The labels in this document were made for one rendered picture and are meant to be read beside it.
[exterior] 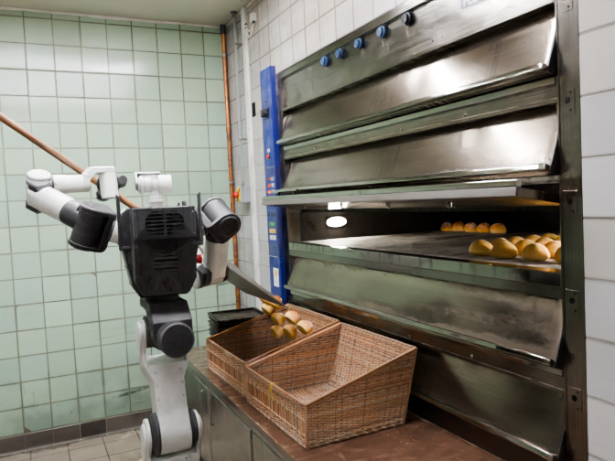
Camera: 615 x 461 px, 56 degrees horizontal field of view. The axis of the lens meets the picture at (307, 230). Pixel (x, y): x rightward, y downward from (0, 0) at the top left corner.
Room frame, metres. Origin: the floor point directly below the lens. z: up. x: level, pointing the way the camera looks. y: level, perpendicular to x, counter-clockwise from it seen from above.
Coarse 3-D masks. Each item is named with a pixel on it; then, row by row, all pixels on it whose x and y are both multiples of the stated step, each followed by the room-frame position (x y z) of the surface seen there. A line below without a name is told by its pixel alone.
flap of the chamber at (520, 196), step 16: (416, 192) 1.85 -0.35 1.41; (432, 192) 1.78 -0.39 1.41; (448, 192) 1.71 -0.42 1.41; (464, 192) 1.65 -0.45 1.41; (480, 192) 1.59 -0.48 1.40; (496, 192) 1.53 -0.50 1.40; (512, 192) 1.48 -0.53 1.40; (528, 192) 1.49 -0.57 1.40; (544, 192) 1.51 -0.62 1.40; (288, 208) 3.10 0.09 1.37; (320, 208) 2.81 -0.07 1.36; (336, 208) 2.69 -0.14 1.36; (352, 208) 2.57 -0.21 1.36; (368, 208) 2.47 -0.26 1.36; (384, 208) 2.37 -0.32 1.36
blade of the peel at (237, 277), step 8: (232, 264) 2.38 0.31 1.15; (232, 272) 2.43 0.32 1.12; (240, 272) 2.40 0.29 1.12; (232, 280) 2.75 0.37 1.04; (240, 280) 2.56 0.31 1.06; (248, 280) 2.41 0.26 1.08; (240, 288) 2.92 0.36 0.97; (248, 288) 2.69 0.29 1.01; (256, 288) 2.48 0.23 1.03; (256, 296) 2.82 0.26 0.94; (264, 296) 2.60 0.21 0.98; (272, 296) 2.46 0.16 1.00; (280, 304) 2.51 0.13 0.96
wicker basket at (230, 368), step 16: (288, 304) 3.09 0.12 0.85; (256, 320) 3.01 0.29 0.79; (272, 320) 3.06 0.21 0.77; (320, 320) 2.75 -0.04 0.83; (336, 320) 2.62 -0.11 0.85; (224, 336) 2.93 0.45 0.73; (240, 336) 2.97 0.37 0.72; (256, 336) 3.01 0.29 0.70; (304, 336) 2.54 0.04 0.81; (208, 352) 2.89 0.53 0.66; (224, 352) 2.64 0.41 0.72; (240, 352) 2.97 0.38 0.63; (256, 352) 3.01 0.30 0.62; (272, 352) 2.47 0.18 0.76; (224, 368) 2.67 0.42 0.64; (240, 368) 2.47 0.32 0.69; (320, 368) 2.57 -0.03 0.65; (240, 384) 2.47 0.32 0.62
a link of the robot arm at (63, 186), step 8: (56, 176) 2.10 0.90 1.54; (64, 176) 2.12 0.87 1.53; (72, 176) 2.14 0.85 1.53; (80, 176) 2.15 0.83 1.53; (56, 184) 2.09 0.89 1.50; (64, 184) 2.10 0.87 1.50; (72, 184) 2.12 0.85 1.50; (80, 184) 2.14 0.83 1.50; (64, 192) 2.12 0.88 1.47; (72, 192) 2.15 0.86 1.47
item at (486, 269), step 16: (352, 256) 2.53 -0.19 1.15; (368, 256) 2.41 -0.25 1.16; (384, 256) 2.30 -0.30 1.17; (400, 256) 2.20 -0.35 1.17; (416, 256) 2.12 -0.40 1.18; (432, 256) 2.09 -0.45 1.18; (464, 272) 1.87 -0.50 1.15; (480, 272) 1.81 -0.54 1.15; (496, 272) 1.74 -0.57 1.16; (512, 272) 1.68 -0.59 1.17; (528, 272) 1.63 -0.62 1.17; (544, 272) 1.58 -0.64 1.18; (560, 272) 1.55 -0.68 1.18
